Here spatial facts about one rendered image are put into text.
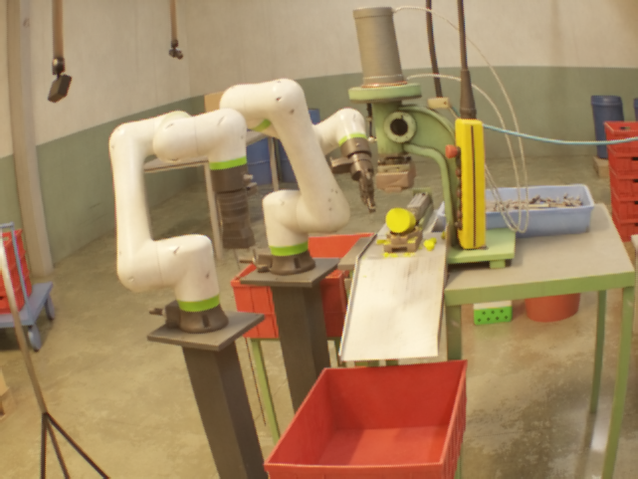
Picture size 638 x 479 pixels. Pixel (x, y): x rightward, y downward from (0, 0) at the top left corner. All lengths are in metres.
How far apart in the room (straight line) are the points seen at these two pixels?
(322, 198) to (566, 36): 8.39
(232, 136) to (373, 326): 0.65
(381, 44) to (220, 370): 1.03
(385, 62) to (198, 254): 0.76
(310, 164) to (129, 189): 0.57
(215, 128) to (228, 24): 9.49
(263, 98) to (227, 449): 1.05
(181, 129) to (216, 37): 9.54
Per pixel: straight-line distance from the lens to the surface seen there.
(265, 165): 10.26
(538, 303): 4.38
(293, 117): 2.26
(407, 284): 2.19
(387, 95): 2.22
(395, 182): 2.27
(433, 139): 2.30
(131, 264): 2.06
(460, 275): 2.21
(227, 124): 1.82
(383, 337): 2.08
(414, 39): 10.58
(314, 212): 2.41
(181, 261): 2.05
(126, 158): 2.22
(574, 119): 10.57
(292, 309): 2.59
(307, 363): 2.65
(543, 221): 2.52
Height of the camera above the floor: 1.59
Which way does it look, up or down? 13 degrees down
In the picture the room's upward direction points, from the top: 7 degrees counter-clockwise
